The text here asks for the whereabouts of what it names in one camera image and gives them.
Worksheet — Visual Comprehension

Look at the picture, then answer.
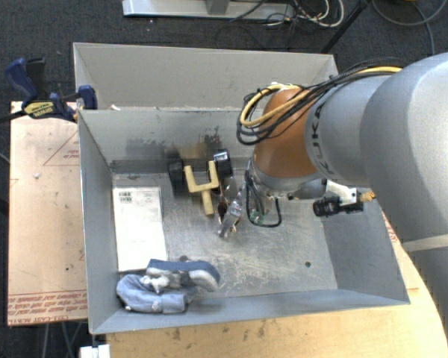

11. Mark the black cylinder on white bracket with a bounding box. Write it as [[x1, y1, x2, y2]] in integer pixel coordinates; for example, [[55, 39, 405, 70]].
[[312, 179, 376, 218]]

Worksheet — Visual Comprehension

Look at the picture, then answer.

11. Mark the blue cloth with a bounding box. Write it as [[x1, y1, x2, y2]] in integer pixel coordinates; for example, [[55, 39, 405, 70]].
[[115, 273, 199, 315]]

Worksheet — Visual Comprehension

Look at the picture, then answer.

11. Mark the grey metal bin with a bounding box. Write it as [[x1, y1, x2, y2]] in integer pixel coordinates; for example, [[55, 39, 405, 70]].
[[72, 42, 411, 336]]

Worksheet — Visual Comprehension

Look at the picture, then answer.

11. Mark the black round cup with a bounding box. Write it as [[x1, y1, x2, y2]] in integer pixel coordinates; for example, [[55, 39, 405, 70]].
[[213, 148, 234, 180]]

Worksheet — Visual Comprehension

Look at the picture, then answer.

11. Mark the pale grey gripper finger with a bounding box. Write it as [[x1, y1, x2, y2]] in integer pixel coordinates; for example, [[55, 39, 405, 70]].
[[217, 199, 244, 239]]

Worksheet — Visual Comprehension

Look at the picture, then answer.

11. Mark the beige fork-shaped wooden piece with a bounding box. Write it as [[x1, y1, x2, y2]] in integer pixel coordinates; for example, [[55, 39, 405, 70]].
[[183, 160, 220, 216]]

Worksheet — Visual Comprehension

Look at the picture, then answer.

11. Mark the blue and white slipper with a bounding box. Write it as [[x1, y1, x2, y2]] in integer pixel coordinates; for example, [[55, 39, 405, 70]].
[[144, 258, 222, 294]]

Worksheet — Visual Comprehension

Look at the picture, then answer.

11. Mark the brown cardboard board, red print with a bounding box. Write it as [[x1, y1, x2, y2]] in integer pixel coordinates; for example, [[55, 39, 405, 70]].
[[7, 101, 89, 327]]

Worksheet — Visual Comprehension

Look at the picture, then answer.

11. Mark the black block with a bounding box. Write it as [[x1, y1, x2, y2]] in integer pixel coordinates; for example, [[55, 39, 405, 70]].
[[167, 160, 184, 196]]

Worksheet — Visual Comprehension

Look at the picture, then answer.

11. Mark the white flat box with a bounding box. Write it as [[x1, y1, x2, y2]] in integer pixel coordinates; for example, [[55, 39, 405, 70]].
[[112, 186, 169, 274]]

